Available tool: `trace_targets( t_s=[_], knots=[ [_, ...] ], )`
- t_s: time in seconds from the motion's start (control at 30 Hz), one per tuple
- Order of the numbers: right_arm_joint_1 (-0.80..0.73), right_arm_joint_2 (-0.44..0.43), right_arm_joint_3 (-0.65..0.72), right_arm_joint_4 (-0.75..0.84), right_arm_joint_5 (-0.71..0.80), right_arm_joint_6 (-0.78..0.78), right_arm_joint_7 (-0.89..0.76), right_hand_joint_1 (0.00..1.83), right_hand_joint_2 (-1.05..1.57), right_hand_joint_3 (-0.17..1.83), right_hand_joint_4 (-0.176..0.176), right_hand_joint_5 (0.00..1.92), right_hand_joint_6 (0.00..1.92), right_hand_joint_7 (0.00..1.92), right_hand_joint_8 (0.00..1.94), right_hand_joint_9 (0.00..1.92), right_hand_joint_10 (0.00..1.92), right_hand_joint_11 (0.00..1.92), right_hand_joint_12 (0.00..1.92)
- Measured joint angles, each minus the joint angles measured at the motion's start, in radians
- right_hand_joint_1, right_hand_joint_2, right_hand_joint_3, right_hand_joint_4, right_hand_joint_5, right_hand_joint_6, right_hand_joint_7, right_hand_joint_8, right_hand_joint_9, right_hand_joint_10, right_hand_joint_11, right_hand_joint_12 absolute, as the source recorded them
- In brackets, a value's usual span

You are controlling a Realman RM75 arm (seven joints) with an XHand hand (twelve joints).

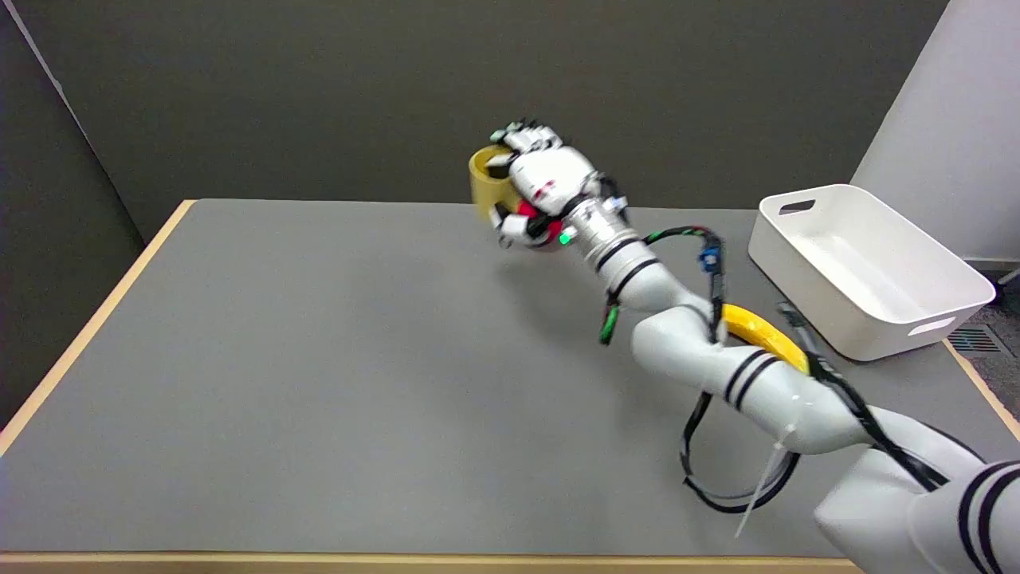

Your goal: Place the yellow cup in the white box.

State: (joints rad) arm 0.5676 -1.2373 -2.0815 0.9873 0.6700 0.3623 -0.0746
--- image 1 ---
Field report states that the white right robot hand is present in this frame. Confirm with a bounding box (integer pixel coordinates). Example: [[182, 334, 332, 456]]
[[486, 120, 604, 248]]

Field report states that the yellow cup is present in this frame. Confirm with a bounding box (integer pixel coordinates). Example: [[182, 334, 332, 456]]
[[468, 146, 520, 225]]

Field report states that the white plastic box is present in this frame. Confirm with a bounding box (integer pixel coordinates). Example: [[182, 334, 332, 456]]
[[748, 184, 997, 363]]

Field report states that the yellow banana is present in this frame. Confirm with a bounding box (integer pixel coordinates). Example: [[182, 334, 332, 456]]
[[720, 303, 810, 375]]

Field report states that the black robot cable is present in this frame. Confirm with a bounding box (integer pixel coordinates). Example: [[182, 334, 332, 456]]
[[598, 226, 951, 515]]

